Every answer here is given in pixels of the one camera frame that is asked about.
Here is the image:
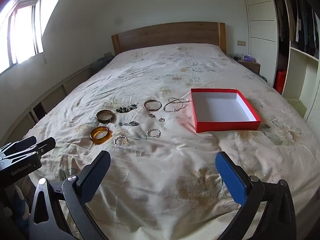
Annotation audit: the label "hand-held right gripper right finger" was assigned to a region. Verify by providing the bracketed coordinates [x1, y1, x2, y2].
[215, 151, 297, 240]

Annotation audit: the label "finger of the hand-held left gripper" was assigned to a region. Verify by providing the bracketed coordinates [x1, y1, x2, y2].
[0, 136, 37, 155]
[0, 137, 56, 160]

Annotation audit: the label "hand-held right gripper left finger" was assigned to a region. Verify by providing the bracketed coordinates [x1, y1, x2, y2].
[29, 151, 112, 240]

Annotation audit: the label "red cardboard box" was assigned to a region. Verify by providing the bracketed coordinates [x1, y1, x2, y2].
[190, 88, 262, 133]

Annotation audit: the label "silver bead chain bracelet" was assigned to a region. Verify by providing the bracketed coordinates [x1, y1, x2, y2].
[164, 102, 187, 113]

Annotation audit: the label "plain silver bangle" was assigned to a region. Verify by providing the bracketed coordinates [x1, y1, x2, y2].
[143, 99, 162, 111]

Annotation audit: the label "amber bangle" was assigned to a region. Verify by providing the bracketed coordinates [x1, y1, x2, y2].
[90, 126, 112, 145]

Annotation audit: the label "blue and white cloth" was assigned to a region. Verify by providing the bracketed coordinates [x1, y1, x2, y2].
[12, 185, 29, 222]

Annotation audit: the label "low wooden shelf unit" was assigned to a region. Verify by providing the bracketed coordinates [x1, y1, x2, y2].
[0, 64, 94, 145]

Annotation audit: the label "dark bronze bangle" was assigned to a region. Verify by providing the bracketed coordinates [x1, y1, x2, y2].
[96, 109, 116, 123]

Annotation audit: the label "floral bedspread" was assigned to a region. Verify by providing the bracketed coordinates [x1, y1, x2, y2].
[24, 44, 320, 240]

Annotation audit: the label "dark bag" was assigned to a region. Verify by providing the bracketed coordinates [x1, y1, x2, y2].
[91, 57, 114, 75]

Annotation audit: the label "green cushion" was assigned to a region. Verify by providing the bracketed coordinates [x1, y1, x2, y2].
[285, 97, 307, 117]

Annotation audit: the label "window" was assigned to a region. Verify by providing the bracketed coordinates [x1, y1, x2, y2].
[0, 0, 44, 74]

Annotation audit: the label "red bag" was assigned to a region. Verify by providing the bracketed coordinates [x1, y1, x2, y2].
[274, 68, 288, 94]

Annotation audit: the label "wooden nightstand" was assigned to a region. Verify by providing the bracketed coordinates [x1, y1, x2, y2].
[237, 60, 261, 74]

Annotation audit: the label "open white wardrobe shelf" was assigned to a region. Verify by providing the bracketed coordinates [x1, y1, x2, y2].
[270, 0, 320, 130]

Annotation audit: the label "wooden headboard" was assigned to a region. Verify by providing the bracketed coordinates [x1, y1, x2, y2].
[111, 22, 226, 55]

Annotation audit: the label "white wardrobe doors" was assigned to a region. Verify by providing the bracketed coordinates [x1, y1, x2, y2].
[240, 0, 279, 85]

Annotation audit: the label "hanging clothes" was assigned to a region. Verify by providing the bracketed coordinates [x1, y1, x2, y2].
[272, 0, 320, 60]

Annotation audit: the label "black bead bracelet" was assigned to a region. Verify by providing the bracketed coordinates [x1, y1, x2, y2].
[115, 103, 138, 113]

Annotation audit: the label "thin silver chain necklace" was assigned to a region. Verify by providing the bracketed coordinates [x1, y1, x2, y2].
[168, 97, 191, 105]

